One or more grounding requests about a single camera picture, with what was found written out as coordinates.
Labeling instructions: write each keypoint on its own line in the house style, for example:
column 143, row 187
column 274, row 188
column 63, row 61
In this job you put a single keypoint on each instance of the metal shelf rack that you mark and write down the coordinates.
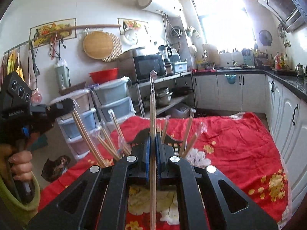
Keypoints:
column 180, row 84

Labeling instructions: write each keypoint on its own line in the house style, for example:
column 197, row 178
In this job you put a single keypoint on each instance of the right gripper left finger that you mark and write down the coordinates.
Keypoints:
column 97, row 199

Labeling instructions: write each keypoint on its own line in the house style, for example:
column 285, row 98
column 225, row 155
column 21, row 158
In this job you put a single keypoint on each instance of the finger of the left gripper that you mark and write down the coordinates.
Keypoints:
column 59, row 109

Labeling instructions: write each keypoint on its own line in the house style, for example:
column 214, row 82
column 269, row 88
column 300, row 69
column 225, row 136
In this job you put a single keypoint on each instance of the pastel drawer tower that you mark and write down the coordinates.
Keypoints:
column 70, row 128
column 114, row 95

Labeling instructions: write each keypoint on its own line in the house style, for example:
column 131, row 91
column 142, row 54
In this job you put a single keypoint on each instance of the small black fan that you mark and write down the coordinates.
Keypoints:
column 265, row 38

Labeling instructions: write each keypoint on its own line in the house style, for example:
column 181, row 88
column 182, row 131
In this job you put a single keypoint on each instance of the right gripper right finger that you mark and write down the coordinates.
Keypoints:
column 207, row 199

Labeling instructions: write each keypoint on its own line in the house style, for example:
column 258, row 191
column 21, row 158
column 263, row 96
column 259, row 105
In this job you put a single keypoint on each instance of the pastel drawer tower left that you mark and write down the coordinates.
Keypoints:
column 70, row 128

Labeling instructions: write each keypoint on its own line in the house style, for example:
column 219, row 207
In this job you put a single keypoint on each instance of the white water heater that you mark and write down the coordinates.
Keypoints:
column 171, row 7

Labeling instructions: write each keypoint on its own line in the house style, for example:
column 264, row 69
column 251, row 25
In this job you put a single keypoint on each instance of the white lower cabinets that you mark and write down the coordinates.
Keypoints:
column 281, row 99

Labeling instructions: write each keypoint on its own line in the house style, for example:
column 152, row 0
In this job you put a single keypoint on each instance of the round bamboo board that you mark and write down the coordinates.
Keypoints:
column 98, row 45

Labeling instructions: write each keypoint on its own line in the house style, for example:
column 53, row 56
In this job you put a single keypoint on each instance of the chopsticks pair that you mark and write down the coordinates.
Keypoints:
column 153, row 169

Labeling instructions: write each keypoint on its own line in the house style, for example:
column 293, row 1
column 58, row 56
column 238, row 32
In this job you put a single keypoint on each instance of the black range hood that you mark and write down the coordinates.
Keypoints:
column 286, row 12

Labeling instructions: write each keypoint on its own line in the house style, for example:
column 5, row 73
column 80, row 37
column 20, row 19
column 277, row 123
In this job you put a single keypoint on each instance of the red plastic basin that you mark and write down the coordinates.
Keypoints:
column 104, row 76

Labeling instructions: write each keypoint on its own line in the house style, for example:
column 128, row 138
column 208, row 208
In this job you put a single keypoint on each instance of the black microwave oven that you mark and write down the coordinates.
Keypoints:
column 145, row 64

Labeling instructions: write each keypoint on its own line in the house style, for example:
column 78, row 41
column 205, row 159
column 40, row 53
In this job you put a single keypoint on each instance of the left hand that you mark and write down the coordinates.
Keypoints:
column 21, row 166

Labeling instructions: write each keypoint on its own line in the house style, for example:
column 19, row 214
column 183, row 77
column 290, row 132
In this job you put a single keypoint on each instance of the steel pot on shelf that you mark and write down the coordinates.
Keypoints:
column 163, row 96

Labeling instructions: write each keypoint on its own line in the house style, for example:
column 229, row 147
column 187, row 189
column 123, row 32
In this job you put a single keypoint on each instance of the fruit picture on wall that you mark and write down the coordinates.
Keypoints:
column 46, row 33

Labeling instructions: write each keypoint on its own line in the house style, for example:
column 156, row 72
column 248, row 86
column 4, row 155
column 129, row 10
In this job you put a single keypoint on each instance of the green sleeve forearm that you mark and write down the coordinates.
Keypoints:
column 21, row 212

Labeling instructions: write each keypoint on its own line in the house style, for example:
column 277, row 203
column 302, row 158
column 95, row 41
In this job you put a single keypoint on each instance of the pastel drawer tower right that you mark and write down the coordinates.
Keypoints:
column 114, row 95

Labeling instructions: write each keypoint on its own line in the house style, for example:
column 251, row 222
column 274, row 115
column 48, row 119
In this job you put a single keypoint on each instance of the red floral blanket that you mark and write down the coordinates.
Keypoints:
column 239, row 146

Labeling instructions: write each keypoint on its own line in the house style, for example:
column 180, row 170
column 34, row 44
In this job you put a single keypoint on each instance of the steel kettle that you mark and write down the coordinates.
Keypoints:
column 299, row 71

